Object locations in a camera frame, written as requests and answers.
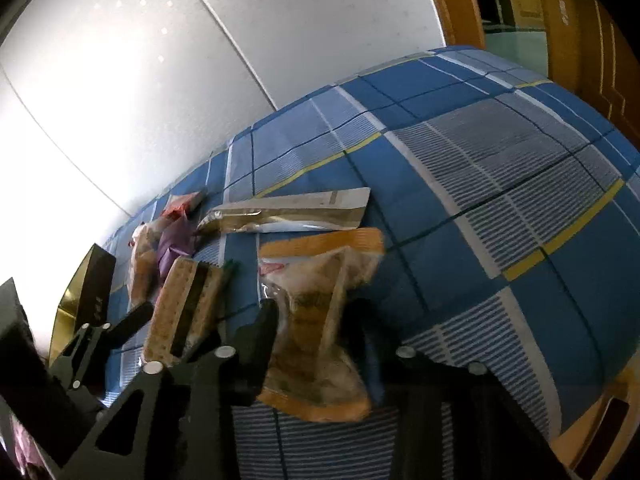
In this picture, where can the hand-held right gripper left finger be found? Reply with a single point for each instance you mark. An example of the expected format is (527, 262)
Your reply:
(254, 355)

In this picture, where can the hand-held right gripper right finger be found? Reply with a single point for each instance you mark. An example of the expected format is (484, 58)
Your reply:
(374, 375)

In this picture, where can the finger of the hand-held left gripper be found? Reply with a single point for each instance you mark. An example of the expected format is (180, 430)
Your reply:
(120, 327)

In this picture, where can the gold box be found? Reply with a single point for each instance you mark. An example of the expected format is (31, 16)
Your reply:
(75, 305)

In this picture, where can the cracker packet with green ends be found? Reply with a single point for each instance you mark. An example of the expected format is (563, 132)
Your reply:
(172, 310)

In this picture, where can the orange-edged clear snack packet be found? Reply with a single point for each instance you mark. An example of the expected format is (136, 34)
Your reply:
(310, 320)

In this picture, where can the clear beige pastry packet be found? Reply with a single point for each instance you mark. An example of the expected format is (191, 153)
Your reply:
(142, 260)

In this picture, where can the purple snack packet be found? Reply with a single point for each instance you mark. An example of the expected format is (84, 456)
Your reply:
(175, 245)

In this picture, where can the red snack packet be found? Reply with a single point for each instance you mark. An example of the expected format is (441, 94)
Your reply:
(181, 203)

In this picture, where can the long beige wafer packet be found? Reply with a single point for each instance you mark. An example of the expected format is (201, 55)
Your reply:
(300, 207)

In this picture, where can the blue plaid bed sheet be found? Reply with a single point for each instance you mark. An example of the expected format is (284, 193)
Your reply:
(450, 160)

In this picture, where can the wooden door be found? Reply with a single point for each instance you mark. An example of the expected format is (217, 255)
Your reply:
(595, 35)

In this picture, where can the wooden bed frame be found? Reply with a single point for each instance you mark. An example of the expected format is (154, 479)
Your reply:
(605, 425)

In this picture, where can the wooden door frame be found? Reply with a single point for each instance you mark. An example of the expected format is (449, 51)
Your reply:
(450, 0)

